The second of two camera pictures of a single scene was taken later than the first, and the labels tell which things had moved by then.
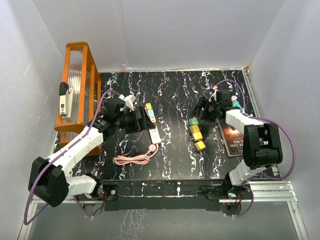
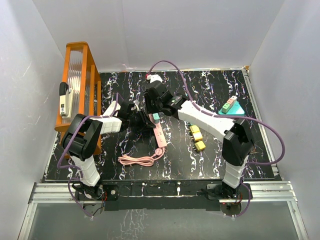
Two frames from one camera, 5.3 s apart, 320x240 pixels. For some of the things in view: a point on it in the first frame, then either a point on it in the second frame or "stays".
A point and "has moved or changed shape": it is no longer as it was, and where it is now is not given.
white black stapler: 65,100 stays
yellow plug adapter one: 194,129 stays
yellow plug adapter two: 197,136 stays
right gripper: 204,103 → 149,106
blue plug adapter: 150,112 has moved or changed shape
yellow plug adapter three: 200,146 stays
